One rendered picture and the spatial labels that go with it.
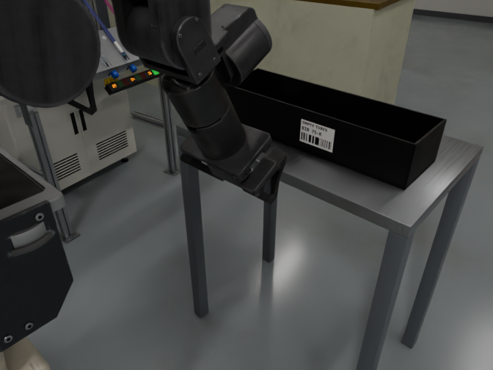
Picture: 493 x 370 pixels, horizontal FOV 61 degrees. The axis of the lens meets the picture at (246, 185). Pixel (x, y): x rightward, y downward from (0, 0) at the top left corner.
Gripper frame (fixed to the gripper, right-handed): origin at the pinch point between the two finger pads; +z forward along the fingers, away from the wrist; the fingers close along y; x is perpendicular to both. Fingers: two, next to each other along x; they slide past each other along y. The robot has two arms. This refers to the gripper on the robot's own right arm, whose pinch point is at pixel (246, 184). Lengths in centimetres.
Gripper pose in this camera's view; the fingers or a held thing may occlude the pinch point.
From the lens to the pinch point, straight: 57.0
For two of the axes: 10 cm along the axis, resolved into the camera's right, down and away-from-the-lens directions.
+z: 3.0, 5.7, 7.6
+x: -5.9, 7.4, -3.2
